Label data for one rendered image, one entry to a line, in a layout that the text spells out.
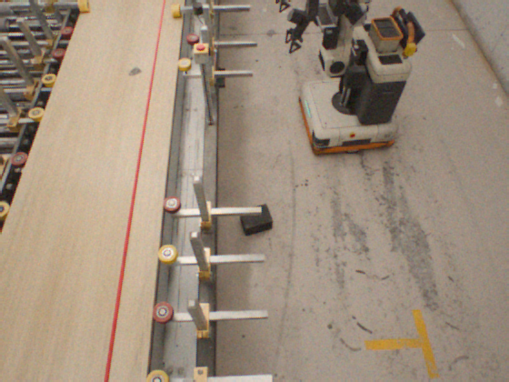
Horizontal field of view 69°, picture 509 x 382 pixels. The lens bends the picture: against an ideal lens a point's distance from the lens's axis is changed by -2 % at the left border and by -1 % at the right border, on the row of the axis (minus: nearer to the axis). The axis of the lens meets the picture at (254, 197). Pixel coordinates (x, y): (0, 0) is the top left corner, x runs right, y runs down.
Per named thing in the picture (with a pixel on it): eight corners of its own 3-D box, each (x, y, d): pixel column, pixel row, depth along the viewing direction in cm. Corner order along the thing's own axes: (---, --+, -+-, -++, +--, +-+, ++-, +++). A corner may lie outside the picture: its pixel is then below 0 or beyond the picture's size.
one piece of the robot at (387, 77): (367, 86, 323) (397, -9, 252) (387, 134, 294) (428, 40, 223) (329, 90, 320) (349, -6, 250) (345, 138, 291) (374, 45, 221)
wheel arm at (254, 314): (266, 311, 159) (267, 308, 156) (267, 319, 158) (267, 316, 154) (164, 316, 158) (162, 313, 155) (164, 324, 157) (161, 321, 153)
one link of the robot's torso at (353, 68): (349, 67, 278) (357, 38, 257) (360, 94, 263) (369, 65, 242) (314, 70, 276) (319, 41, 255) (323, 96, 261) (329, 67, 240)
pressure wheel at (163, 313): (161, 332, 154) (154, 325, 144) (155, 314, 157) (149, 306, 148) (180, 324, 155) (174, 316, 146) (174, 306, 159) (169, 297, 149)
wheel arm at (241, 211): (261, 210, 186) (261, 206, 183) (261, 216, 185) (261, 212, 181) (172, 213, 185) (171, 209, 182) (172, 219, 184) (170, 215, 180)
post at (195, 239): (211, 276, 180) (198, 230, 139) (211, 283, 178) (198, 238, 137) (204, 276, 180) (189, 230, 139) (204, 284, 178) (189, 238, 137)
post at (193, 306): (211, 330, 168) (196, 297, 127) (211, 338, 166) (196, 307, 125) (203, 331, 168) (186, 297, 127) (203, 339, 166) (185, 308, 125)
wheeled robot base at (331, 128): (370, 95, 337) (377, 72, 316) (393, 148, 303) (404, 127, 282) (296, 101, 332) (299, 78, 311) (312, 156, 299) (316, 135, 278)
